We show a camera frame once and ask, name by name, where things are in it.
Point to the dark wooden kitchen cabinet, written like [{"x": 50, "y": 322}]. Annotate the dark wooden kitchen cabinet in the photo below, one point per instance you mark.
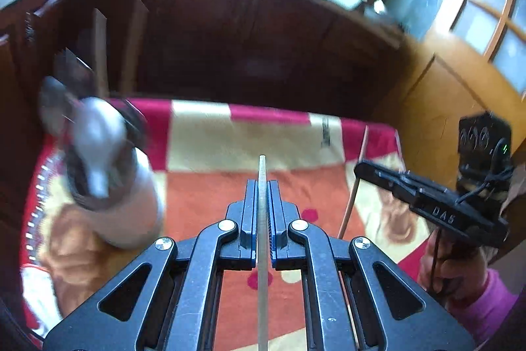
[{"x": 246, "y": 46}]

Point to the white ceramic spoon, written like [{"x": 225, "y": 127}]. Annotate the white ceramic spoon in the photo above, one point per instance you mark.
[{"x": 96, "y": 137}]

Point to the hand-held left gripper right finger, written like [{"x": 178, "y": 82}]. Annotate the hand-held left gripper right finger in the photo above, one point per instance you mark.
[{"x": 274, "y": 211}]

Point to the wooden door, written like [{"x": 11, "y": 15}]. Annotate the wooden door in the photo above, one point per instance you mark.
[{"x": 452, "y": 59}]

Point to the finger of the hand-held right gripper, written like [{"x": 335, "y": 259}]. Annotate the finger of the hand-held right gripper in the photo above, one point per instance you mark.
[{"x": 378, "y": 176}]

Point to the plastic tablecloth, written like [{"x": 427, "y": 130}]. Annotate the plastic tablecloth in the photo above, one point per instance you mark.
[{"x": 35, "y": 211}]

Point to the pale wooden chopstick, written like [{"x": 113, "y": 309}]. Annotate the pale wooden chopstick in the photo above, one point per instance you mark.
[{"x": 262, "y": 170}]

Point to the printed patchwork blanket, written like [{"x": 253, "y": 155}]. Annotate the printed patchwork blanket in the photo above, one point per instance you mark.
[{"x": 213, "y": 153}]

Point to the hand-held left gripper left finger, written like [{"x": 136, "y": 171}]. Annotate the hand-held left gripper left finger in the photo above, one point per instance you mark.
[{"x": 248, "y": 211}]

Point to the white insulated jar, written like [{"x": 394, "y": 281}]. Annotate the white insulated jar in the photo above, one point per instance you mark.
[{"x": 135, "y": 211}]

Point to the person's right hand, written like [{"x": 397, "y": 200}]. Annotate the person's right hand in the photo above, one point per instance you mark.
[{"x": 452, "y": 271}]

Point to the metal spoon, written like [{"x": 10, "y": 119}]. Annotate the metal spoon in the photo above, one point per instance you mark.
[{"x": 53, "y": 98}]

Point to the person's right forearm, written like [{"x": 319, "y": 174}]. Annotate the person's right forearm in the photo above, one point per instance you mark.
[{"x": 489, "y": 310}]

